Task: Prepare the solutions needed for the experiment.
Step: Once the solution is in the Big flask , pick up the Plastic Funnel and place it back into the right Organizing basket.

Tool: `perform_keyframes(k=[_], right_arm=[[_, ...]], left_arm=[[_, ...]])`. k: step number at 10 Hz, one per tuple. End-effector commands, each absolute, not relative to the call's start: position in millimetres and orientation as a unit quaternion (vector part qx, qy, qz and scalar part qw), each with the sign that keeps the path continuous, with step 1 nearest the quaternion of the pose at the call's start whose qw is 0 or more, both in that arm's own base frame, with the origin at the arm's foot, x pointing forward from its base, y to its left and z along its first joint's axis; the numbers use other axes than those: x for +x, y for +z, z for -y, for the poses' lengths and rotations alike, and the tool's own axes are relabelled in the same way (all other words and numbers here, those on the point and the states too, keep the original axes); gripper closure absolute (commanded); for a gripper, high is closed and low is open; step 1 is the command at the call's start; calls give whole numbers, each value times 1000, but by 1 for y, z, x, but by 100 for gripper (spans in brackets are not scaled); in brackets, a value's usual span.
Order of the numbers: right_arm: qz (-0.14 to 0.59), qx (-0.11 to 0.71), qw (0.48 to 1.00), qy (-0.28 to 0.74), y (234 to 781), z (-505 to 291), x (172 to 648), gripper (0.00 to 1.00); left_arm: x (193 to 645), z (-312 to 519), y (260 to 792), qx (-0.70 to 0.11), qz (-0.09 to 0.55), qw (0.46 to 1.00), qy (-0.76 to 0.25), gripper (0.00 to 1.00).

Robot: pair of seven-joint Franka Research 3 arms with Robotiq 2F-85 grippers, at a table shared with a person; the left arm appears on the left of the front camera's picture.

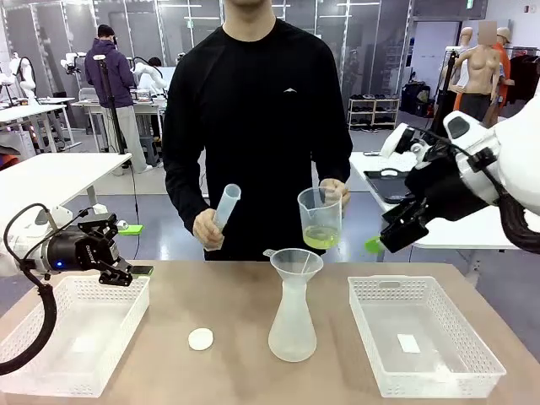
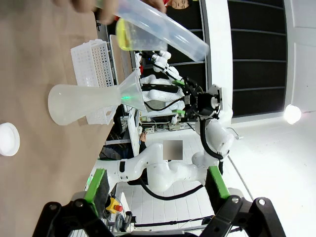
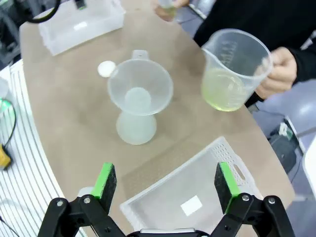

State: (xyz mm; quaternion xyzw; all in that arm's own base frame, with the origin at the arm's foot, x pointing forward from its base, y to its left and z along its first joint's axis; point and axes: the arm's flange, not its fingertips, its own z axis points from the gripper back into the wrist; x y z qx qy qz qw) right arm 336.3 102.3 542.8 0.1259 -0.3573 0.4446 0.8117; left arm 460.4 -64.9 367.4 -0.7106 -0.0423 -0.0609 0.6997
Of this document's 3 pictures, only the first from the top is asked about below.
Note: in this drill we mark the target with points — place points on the beige bare mannequin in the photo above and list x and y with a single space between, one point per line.
481 71

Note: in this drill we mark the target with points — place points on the white perforated plastic basket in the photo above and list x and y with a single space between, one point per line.
422 379
63 371

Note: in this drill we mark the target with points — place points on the black tray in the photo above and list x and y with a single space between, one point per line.
388 187

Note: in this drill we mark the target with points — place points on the translucent plastic Erlenmeyer flask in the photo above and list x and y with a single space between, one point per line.
292 333

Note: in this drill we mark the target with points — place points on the person in purple hoodie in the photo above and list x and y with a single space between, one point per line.
105 71

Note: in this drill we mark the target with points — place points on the black luggage bags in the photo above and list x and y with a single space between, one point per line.
415 99

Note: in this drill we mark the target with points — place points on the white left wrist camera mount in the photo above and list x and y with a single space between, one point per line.
57 216

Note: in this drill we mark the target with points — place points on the person's left hand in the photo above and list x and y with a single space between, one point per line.
344 196

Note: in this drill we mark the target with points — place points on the person's right forearm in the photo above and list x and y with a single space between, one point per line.
185 198

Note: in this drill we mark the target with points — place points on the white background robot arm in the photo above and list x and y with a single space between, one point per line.
25 76

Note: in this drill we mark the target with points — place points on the person's right hand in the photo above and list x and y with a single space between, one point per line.
206 232

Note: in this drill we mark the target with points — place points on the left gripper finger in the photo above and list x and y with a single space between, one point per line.
105 223
116 272

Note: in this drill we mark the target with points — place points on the hanging dark clothes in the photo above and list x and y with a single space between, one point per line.
523 76

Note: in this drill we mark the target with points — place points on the clear beaker with yellow liquid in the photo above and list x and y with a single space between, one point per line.
320 223

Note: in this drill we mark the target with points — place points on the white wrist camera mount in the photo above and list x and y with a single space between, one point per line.
57 216
394 141

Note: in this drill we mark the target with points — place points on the clear plastic graduated cylinder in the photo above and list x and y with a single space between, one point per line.
225 204

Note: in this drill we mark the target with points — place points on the translucent plastic funnel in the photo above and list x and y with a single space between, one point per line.
297 263

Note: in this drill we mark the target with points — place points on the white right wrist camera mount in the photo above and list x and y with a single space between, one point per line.
394 141

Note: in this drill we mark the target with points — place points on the white mannequin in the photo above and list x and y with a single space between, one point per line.
466 38

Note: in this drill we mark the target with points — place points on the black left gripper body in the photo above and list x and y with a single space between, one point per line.
80 249

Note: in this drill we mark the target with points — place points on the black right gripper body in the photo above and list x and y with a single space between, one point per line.
443 190

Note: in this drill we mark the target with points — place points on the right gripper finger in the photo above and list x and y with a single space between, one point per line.
405 236
403 211

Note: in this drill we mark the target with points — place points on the mannequin in orange clothing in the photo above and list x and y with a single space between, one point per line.
503 36

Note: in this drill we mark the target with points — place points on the person in black sweatshirt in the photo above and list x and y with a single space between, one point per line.
253 126

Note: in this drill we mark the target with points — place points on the white round flask lid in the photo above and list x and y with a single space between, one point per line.
201 339

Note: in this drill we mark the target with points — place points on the white shoe rack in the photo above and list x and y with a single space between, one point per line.
373 111

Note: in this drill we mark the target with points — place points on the black tripod stand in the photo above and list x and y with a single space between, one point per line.
110 109

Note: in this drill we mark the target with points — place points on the person's left forearm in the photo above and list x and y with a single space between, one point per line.
339 169

